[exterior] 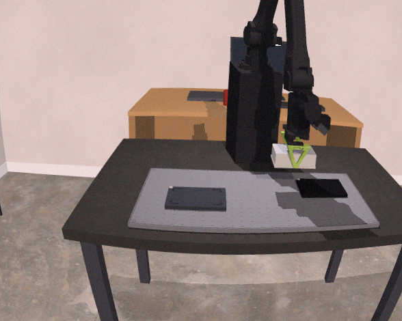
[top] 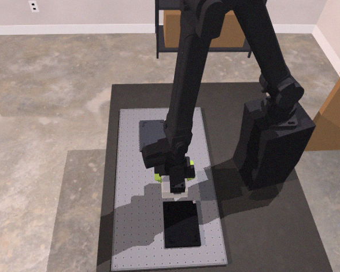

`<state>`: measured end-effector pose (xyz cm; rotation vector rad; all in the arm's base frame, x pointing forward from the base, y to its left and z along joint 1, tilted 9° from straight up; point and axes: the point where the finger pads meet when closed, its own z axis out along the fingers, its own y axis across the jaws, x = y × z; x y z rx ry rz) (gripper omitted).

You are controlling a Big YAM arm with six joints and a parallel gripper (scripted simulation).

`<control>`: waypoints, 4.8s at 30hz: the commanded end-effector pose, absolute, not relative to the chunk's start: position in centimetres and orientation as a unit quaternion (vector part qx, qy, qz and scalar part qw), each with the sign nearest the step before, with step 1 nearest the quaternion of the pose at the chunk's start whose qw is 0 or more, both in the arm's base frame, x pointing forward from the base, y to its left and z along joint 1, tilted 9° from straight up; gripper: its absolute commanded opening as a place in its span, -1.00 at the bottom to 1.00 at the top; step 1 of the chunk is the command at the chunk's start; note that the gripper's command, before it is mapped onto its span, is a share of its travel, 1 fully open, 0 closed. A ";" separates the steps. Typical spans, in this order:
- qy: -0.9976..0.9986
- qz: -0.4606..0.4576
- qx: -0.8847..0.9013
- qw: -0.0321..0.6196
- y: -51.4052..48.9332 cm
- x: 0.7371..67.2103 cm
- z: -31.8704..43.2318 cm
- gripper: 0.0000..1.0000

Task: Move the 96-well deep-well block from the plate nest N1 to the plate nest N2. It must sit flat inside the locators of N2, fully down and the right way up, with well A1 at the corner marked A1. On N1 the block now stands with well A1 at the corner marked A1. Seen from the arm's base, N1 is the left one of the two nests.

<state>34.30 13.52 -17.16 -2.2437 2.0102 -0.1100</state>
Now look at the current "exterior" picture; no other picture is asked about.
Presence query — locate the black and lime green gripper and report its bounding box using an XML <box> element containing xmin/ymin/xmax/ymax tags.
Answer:
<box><xmin>281</xmin><ymin>111</ymin><xmax>310</xmax><ymax>168</ymax></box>

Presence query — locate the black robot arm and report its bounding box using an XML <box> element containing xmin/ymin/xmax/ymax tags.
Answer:
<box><xmin>239</xmin><ymin>0</ymin><xmax>331</xmax><ymax>136</ymax></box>

